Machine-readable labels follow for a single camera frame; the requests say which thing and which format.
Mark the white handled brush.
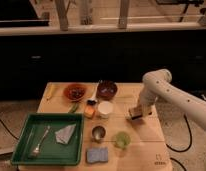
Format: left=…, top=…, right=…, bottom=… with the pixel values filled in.
left=87, top=81, right=101, bottom=105

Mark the green plastic tray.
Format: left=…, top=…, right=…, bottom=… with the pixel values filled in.
left=11, top=114, right=84, bottom=166

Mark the blue sponge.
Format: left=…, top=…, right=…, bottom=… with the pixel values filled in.
left=86, top=147, right=108, bottom=164

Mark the grey folded cloth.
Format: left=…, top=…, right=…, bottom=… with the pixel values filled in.
left=55, top=124, right=76, bottom=144

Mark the dark purple bowl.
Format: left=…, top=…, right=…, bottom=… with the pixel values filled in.
left=97, top=81, right=118, bottom=100

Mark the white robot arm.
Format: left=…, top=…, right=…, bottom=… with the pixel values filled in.
left=138, top=69, right=206, bottom=131

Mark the yellow banana toy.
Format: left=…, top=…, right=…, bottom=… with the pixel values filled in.
left=46, top=84, right=56, bottom=101

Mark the green vegetable toy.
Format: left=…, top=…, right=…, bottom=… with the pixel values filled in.
left=68, top=103, right=79, bottom=113

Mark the white cup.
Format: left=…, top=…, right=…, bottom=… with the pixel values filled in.
left=97, top=101, right=113, bottom=119

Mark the green plastic cup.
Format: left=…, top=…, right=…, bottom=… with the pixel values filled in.
left=115, top=132, right=131, bottom=149

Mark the orange plate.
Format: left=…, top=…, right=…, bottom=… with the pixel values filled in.
left=63, top=83, right=86, bottom=102

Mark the small metal cup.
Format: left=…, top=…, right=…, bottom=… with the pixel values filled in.
left=92, top=126, right=106, bottom=142

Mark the orange block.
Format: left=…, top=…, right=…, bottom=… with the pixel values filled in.
left=84, top=105, right=96, bottom=118

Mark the silver fork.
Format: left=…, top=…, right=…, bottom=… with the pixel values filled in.
left=31, top=126, right=51, bottom=157

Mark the tan black eraser block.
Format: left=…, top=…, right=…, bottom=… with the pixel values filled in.
left=129, top=106, right=143, bottom=120

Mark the black cable on floor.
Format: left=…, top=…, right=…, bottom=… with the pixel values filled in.
left=166, top=114, right=194, bottom=154

